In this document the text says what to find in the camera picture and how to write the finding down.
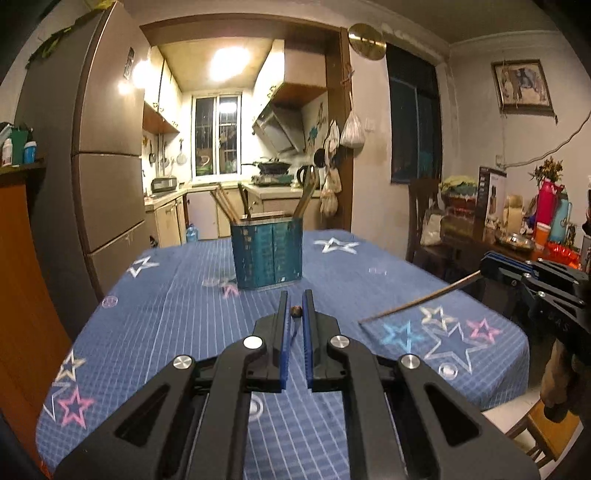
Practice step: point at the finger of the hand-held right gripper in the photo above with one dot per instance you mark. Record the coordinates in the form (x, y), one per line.
(508, 258)
(498, 272)

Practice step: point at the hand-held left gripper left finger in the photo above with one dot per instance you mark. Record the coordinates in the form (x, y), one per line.
(282, 350)

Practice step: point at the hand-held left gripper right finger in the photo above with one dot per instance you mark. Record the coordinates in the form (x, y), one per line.
(308, 350)

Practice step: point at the teal perforated utensil holder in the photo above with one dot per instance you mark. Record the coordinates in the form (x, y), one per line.
(265, 251)

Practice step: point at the person's right hand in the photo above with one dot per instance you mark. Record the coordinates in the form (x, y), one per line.
(556, 383)

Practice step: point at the metal bowl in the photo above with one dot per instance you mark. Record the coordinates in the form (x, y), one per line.
(515, 241)

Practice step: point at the orange cup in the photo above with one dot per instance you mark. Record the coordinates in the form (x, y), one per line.
(542, 236)

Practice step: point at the black product box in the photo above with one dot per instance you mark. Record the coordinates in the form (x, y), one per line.
(490, 198)

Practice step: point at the teal thermos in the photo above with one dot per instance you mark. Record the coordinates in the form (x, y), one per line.
(561, 219)

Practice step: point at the red thermos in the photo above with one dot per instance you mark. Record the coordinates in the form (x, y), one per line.
(548, 203)

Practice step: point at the dried flower bunch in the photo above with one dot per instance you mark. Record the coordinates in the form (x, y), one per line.
(548, 170)

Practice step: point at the dark wooden chair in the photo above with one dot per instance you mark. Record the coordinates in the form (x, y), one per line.
(422, 194)

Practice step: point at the blue star-print tablecloth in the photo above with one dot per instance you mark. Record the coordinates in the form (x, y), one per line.
(184, 300)

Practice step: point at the wooden stool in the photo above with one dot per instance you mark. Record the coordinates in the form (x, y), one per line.
(549, 429)

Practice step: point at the blue water jug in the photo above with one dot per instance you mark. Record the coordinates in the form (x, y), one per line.
(191, 234)

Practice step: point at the hanging cloth bags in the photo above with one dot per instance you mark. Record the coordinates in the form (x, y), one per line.
(330, 196)

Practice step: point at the kitchen counter cabinet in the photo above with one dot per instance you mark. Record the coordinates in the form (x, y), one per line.
(203, 212)

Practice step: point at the dark window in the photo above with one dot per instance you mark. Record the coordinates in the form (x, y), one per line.
(413, 115)

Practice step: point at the gas stove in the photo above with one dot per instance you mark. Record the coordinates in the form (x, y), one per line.
(272, 179)

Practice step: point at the electric kettle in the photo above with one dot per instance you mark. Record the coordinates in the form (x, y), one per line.
(304, 175)

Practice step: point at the black wok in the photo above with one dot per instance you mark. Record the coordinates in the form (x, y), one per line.
(270, 165)

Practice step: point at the white hanging plastic bag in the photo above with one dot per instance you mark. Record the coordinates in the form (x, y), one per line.
(352, 134)

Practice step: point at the silver countertop appliance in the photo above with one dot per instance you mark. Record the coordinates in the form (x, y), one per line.
(164, 184)

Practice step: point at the range hood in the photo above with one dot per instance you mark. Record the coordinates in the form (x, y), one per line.
(277, 131)

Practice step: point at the kitchen window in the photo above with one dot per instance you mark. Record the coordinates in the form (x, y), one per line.
(216, 134)

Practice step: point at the silver refrigerator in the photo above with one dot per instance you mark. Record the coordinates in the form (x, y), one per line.
(106, 138)

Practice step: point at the ceiling light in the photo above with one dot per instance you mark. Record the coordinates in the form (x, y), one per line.
(229, 62)

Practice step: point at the teal lidded jar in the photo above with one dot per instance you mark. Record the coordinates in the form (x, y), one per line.
(29, 152)

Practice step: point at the green box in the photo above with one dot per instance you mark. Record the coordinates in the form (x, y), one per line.
(18, 145)

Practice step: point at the small white bottle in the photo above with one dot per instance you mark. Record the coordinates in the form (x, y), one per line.
(7, 152)

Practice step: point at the framed wall picture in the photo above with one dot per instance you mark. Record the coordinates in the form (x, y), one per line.
(521, 85)

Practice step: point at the round gold wall plate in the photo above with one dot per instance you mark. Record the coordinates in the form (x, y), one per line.
(366, 41)

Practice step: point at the wall cabinet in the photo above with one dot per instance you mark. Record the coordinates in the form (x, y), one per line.
(291, 74)
(159, 106)

